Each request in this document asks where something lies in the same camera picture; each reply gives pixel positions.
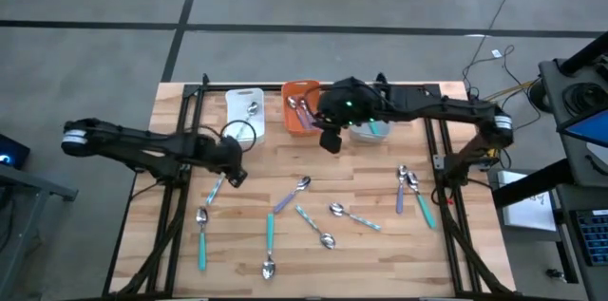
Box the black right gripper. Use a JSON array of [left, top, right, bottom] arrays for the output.
[[316, 77, 381, 127]]

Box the striped-handled metal spoon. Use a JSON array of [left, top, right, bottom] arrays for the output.
[[236, 101, 260, 141], [204, 172, 228, 206], [294, 204, 336, 251], [329, 202, 383, 233]]

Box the purple-handled metal spoon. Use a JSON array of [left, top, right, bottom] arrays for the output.
[[286, 95, 310, 130], [296, 98, 317, 130], [273, 176, 313, 215], [395, 164, 409, 216]]

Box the grey plastic bin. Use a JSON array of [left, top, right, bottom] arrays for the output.
[[349, 119, 393, 144]]

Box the orange plastic bin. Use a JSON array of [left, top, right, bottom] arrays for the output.
[[280, 79, 324, 139]]

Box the white plastic bin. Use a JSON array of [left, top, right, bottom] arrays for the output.
[[224, 86, 266, 146]]

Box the yellow plug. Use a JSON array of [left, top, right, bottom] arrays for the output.
[[479, 147, 500, 169]]

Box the grey side table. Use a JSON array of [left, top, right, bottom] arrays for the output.
[[0, 161, 80, 300]]

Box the black metal beam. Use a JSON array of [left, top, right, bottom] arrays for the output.
[[491, 157, 608, 210]]

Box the grey equipment cart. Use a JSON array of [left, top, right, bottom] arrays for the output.
[[538, 29, 608, 188]]

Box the black device blue light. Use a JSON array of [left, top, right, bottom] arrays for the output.
[[0, 132, 31, 170]]

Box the laptop with blue screen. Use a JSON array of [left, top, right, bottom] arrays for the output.
[[556, 106, 608, 149]]

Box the small black floor object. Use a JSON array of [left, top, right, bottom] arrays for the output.
[[544, 267, 567, 284]]

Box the backlit keyboard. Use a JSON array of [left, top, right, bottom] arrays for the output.
[[568, 208, 608, 268]]

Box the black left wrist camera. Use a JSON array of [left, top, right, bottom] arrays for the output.
[[226, 169, 249, 190]]

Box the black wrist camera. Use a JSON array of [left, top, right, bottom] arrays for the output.
[[226, 169, 249, 190], [318, 127, 344, 155]]

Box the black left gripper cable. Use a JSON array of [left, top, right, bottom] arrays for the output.
[[197, 119, 258, 153]]

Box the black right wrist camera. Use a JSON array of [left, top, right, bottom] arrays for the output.
[[318, 127, 344, 155]]

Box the yellow floor cable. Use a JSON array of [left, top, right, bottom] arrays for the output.
[[482, 80, 537, 103]]

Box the looped black floor cable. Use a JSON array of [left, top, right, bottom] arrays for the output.
[[467, 44, 542, 132]]

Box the long black floor cable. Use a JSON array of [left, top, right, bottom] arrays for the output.
[[461, 0, 528, 85]]

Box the black cable coil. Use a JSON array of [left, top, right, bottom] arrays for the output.
[[562, 81, 608, 113]]

